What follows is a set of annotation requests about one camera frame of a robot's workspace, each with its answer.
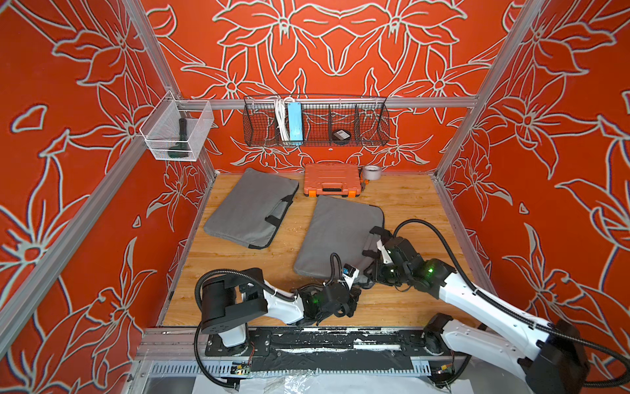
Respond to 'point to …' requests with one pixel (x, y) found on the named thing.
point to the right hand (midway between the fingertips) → (364, 270)
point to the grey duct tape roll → (372, 172)
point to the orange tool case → (331, 179)
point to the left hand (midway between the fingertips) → (363, 293)
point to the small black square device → (341, 136)
